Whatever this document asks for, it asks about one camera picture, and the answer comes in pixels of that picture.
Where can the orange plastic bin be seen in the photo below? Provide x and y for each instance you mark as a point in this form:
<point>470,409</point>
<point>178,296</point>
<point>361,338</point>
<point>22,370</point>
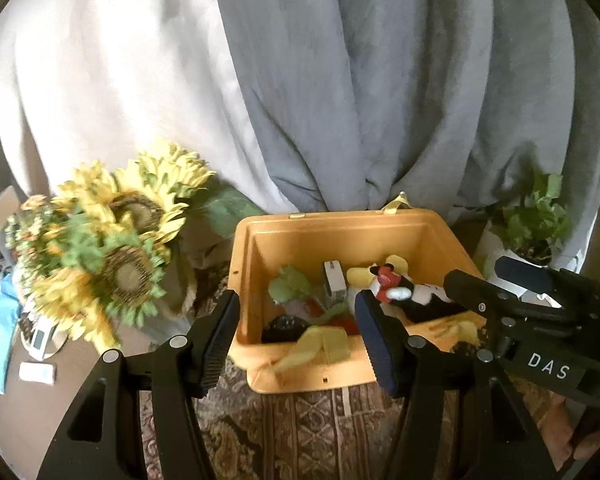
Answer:
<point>300,375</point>

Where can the mouse plush toy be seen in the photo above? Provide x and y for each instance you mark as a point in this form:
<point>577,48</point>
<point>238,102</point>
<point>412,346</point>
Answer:
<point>395,290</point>

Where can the cardboard piece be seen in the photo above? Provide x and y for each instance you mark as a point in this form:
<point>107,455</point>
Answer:
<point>0,215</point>

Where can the black round soft item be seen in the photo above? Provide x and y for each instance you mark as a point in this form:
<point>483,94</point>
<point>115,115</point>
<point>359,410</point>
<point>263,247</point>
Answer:
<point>282,332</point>

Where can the red soft item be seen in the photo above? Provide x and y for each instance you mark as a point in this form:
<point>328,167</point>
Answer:
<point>337,317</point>

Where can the green potted plant white pot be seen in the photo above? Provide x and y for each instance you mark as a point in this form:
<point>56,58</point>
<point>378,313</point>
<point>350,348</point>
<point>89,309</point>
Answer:
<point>535,220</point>

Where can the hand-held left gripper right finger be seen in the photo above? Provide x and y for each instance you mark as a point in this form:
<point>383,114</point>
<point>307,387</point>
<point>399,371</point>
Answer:
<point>377,345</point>

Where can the artificial sunflower bouquet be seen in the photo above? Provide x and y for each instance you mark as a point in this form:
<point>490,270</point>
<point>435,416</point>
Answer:
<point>125,270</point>

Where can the patterned brown tablecloth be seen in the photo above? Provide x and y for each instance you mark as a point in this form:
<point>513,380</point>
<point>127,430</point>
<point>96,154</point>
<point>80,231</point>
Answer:
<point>305,425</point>

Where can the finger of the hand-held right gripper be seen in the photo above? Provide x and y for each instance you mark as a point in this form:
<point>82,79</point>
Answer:
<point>475,295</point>
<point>522,272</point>

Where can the grey curtain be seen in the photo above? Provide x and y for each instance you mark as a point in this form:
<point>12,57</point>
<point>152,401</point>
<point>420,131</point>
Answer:
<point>380,85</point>

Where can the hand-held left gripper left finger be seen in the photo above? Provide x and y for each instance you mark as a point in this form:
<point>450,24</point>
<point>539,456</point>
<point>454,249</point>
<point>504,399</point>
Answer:
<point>220,340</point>

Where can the small white box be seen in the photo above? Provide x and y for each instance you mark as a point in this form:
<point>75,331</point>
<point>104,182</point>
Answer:
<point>335,280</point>

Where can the green plush toy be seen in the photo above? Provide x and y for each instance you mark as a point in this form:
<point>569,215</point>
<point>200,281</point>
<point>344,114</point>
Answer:
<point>290,285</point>

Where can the white curtain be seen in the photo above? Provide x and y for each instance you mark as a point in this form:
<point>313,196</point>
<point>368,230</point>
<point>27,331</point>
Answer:
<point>105,85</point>

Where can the white round device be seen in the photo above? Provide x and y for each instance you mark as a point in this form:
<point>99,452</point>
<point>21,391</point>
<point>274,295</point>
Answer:
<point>40,340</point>

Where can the white eraser block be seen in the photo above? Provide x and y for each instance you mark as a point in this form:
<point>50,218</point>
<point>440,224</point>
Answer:
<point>37,372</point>

